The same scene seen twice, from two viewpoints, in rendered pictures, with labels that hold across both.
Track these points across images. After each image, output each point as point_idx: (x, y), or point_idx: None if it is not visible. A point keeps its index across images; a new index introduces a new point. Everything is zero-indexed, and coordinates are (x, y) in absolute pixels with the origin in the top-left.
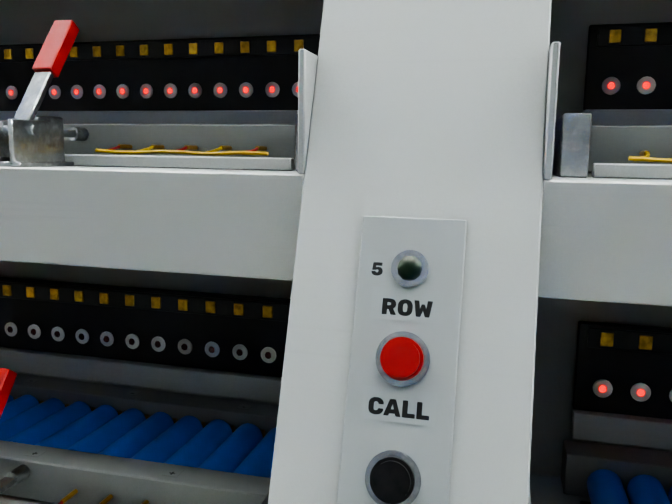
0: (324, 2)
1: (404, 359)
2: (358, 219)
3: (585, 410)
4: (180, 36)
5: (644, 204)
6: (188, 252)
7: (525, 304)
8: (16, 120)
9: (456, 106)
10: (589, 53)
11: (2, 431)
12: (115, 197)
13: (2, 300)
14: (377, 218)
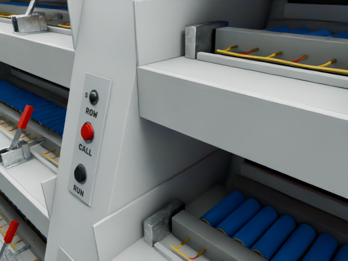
0: None
1: (85, 132)
2: (85, 73)
3: (248, 163)
4: None
5: (167, 84)
6: (55, 75)
7: (122, 120)
8: (19, 17)
9: (116, 26)
10: None
11: (51, 124)
12: (37, 51)
13: None
14: (88, 74)
